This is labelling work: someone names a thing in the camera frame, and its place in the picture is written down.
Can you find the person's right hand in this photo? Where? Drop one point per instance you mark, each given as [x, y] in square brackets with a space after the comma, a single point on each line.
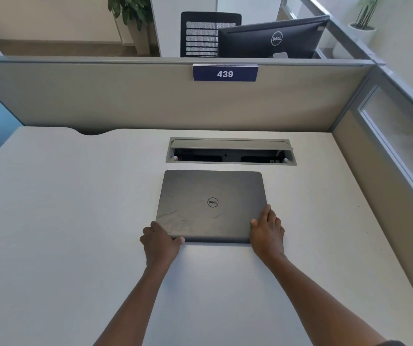
[267, 237]

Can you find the person's left hand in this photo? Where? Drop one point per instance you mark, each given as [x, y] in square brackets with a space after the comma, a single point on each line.
[159, 248]

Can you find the dark grey laptop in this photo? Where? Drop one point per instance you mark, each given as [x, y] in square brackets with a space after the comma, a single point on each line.
[210, 187]

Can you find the person's right forearm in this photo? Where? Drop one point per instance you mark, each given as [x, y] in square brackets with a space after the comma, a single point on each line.
[318, 302]

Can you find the person's left forearm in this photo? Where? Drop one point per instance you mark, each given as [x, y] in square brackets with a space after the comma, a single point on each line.
[138, 306]

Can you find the white desk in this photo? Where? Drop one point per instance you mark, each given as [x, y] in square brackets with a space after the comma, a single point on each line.
[48, 230]

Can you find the beige partition with frosted glass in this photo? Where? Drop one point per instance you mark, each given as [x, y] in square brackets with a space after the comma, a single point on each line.
[390, 198]

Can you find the dark shirt sleeve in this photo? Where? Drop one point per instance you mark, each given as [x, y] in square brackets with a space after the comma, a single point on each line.
[390, 344]

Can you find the blue number sign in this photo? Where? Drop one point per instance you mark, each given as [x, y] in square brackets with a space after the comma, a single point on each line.
[203, 73]

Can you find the black computer monitor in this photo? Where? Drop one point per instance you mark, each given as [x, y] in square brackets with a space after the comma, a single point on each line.
[249, 39]

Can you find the bamboo plant in white pot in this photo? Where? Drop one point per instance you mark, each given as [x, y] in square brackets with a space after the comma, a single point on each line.
[363, 32]

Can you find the black mesh office chair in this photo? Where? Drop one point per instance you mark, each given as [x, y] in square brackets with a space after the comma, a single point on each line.
[206, 17]

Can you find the grey framed glass partition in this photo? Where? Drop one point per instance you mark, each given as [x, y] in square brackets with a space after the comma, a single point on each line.
[300, 10]

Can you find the leafy plant in beige pot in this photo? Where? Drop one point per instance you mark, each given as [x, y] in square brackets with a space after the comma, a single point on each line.
[134, 10]

